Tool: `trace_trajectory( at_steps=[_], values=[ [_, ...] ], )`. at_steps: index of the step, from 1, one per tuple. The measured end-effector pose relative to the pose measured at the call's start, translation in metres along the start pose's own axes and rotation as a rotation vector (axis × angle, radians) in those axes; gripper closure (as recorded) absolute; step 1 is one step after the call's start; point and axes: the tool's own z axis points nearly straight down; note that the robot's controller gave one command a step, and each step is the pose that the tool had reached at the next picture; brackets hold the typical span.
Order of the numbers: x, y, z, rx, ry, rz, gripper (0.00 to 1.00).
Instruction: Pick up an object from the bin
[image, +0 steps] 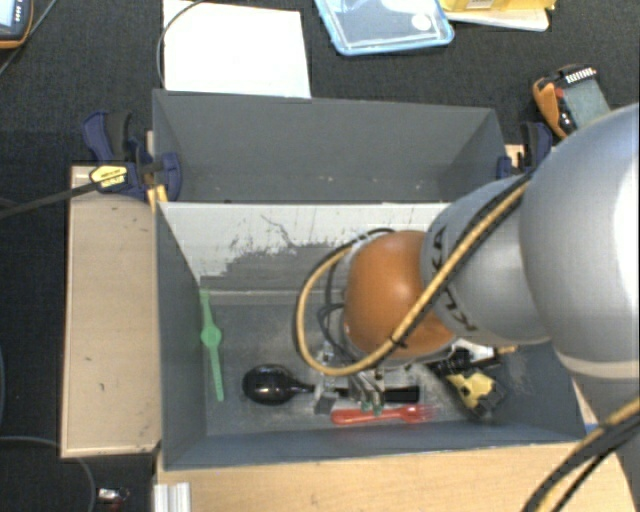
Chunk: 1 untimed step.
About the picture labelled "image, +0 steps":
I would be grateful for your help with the yellow and black tape measure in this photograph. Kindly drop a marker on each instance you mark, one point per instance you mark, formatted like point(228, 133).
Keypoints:
point(475, 390)

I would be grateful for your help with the black ladle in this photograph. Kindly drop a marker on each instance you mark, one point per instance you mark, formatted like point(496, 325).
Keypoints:
point(270, 385)

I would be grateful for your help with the grey metal bin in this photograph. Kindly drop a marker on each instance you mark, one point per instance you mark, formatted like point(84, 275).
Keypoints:
point(300, 155)

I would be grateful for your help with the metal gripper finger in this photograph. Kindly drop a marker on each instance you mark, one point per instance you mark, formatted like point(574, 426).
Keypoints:
point(325, 401)
point(328, 353)

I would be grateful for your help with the black cylinder on white bracket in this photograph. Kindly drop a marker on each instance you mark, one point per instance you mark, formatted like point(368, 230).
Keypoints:
point(452, 364)

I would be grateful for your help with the green wristband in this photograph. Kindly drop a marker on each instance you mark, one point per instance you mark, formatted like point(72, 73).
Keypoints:
point(210, 336)

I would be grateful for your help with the red plastic fork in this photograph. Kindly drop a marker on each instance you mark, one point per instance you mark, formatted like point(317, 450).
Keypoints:
point(400, 414)

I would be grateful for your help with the pale wood board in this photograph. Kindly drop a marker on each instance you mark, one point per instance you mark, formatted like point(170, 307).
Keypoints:
point(112, 320)

